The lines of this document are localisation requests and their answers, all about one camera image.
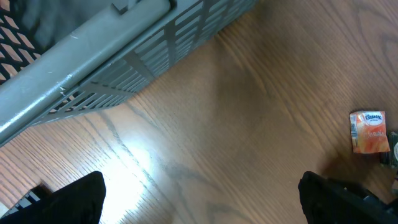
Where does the orange tissue packet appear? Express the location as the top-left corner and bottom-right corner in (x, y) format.
(349, 111), (390, 154)

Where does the dark grey plastic basket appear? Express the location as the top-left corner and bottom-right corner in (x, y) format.
(1, 0), (254, 144)

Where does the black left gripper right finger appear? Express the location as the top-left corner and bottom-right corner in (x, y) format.
(298, 171), (397, 224)

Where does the dark green round-logo packet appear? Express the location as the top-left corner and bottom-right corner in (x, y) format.
(380, 132), (397, 169)

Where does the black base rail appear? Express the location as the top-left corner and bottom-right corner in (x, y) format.
(1, 184), (52, 218)

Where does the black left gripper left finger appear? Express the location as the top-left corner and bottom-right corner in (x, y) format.
(1, 171), (106, 224)

